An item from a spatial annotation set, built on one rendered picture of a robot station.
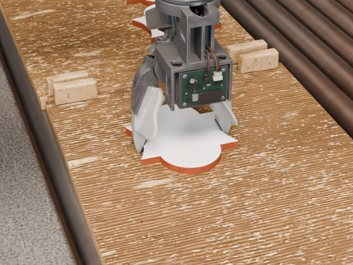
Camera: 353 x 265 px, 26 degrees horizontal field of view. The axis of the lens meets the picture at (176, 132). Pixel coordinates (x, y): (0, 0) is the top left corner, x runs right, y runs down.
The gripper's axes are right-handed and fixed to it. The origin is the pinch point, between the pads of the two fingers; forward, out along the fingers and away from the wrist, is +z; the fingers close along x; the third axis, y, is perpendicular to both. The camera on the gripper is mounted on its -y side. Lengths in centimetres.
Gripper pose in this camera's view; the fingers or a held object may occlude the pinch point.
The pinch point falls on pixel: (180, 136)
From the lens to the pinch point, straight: 95.1
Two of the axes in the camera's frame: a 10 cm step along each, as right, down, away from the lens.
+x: 9.5, -1.8, 2.6
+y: 3.2, 5.3, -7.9
